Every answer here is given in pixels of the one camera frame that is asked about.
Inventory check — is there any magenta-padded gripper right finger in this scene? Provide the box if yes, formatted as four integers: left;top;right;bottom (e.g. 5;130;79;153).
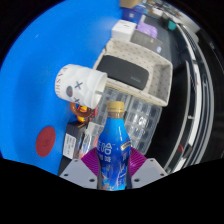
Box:
126;146;168;189

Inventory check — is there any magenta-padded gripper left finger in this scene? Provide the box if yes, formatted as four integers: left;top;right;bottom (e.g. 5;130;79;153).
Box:
59;146;101;189

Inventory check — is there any blue drink bottle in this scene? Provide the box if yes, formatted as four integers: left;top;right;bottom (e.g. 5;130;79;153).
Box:
96;100;132;192

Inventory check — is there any clear organizer with coloured parts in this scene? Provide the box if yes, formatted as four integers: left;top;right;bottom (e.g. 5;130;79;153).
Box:
77;122;104;159

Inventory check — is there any flat round red coaster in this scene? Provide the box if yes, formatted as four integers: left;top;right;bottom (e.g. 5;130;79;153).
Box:
35;125;57;158

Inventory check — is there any red and yellow clamp meter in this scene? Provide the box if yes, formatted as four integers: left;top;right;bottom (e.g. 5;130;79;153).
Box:
69;101;96;125

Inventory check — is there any black bench shelf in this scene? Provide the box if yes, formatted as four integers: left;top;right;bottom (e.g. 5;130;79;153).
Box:
146;19;218;171

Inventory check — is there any small grey drawer cabinet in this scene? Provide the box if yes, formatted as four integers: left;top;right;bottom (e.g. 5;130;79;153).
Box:
94;87;134;116

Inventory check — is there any white mug with face print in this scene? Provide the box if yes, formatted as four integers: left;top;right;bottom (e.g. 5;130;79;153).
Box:
54;63;109;110

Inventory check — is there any black rectangular case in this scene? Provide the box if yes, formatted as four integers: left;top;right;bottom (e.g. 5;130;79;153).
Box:
95;54;150;91

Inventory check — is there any dark grey box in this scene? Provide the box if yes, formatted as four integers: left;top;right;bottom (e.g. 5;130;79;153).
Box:
129;29;164;54

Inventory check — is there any purple bag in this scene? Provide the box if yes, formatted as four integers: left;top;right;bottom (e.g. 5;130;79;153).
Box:
135;21;159;38

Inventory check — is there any small white box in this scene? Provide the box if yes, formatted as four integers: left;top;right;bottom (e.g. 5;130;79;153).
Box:
111;19;138;43

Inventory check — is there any blue box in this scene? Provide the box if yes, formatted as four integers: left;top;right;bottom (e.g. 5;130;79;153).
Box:
121;5;146;24

